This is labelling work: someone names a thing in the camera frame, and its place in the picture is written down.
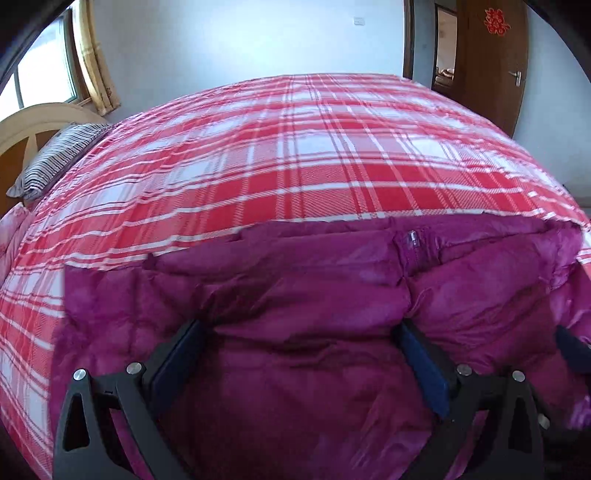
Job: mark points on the red double happiness decal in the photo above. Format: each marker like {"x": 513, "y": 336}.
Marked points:
{"x": 495, "y": 22}

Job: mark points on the red white plaid bedsheet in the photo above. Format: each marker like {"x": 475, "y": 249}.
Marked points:
{"x": 320, "y": 147}

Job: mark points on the magenta quilted down jacket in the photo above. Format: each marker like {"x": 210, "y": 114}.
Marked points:
{"x": 301, "y": 381}

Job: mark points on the striped grey pillow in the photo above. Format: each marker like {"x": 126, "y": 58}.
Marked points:
{"x": 55, "y": 158}

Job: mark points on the window with metal frame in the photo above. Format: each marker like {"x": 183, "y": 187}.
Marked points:
{"x": 49, "y": 71}

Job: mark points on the right yellow curtain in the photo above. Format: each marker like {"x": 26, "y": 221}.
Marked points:
{"x": 95, "y": 72}

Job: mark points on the dark brown door frame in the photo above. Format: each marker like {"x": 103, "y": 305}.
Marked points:
{"x": 431, "y": 33}

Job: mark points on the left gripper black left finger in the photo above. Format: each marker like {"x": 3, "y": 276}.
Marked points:
{"x": 87, "y": 445}

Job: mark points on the pink floral folded quilt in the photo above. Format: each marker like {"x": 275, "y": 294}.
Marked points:
{"x": 14, "y": 226}

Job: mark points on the silver door handle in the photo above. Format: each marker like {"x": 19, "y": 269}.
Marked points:
{"x": 518, "y": 77}

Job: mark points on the brown wooden door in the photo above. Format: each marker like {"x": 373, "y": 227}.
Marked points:
{"x": 482, "y": 82}

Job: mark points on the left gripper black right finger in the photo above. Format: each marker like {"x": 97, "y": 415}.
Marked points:
{"x": 510, "y": 444}

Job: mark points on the cream and brown headboard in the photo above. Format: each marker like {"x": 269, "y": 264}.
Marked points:
{"x": 25, "y": 132}

